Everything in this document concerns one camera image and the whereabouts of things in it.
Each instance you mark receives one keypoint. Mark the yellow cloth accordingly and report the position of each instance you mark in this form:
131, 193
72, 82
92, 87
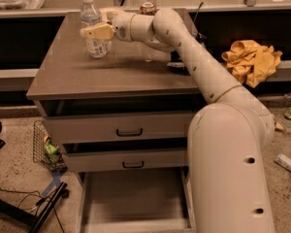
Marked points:
250, 62

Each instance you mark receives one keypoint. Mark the grey drawer cabinet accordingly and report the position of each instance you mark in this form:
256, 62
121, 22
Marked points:
131, 78

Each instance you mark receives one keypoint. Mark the green snack bag in basket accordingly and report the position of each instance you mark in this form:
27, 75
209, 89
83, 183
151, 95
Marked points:
51, 151

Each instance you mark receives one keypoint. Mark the white tube on floor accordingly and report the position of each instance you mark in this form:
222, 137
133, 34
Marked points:
283, 161

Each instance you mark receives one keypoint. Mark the brown soda can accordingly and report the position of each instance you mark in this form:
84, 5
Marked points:
148, 8

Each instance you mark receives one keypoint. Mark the brown snack bag on floor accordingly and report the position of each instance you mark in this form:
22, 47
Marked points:
278, 126

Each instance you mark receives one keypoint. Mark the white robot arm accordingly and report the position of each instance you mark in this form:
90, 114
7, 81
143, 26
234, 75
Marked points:
225, 138

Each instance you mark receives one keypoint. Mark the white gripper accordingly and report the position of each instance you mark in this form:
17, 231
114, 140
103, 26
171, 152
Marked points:
122, 26

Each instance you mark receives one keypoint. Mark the clear plastic water bottle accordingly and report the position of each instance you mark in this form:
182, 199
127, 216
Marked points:
91, 15

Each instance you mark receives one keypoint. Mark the open bottom drawer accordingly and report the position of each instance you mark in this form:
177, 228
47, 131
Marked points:
136, 201

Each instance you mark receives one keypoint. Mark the black stand base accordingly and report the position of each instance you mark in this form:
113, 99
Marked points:
36, 216

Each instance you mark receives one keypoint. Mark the dark blue chip bag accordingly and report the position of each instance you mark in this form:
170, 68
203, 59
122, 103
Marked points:
176, 62

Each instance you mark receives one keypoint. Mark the wire basket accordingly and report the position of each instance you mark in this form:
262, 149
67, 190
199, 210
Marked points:
39, 133

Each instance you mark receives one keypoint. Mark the middle drawer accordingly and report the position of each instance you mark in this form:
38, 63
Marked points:
125, 160

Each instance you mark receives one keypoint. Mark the top drawer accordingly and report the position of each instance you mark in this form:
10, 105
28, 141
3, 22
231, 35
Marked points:
118, 127

